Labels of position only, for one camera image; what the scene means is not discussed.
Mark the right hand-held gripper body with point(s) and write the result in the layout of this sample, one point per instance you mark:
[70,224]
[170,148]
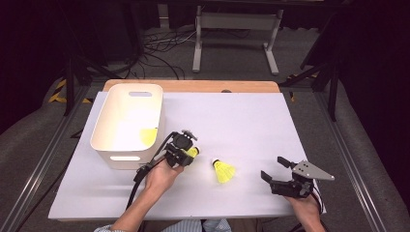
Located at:
[298,188]

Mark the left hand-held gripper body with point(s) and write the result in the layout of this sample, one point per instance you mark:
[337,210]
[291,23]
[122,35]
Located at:
[180,143]

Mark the yellow plastic shuttlecock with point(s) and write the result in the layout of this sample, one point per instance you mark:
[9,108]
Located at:
[224,172]
[194,151]
[148,137]

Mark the white plastic bin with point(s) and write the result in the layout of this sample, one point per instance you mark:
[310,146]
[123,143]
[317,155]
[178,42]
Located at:
[122,122]

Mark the person's right hand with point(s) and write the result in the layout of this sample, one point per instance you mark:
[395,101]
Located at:
[303,209]

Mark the person's left hand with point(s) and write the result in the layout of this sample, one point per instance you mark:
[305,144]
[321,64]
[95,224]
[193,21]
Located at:
[159,179]

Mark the white table cover sheet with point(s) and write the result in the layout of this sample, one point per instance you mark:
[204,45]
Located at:
[251,129]

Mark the wooden table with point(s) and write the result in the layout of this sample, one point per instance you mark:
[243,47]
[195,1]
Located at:
[209,86]

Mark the dark round table grommet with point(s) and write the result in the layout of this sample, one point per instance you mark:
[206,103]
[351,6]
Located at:
[226,91]

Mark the black tripod stand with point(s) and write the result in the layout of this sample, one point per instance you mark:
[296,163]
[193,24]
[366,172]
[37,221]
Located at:
[333,96]
[68,90]

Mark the dark curtain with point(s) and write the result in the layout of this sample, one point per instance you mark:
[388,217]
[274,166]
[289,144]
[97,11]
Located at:
[377,80]
[29,48]

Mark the yellow black hazard tape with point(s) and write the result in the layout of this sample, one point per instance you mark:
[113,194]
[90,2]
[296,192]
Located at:
[55,96]

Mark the grey metal stand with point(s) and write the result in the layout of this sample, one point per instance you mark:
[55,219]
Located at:
[238,21]

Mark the aluminium floor rail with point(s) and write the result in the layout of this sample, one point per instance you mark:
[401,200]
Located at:
[354,167]
[38,170]

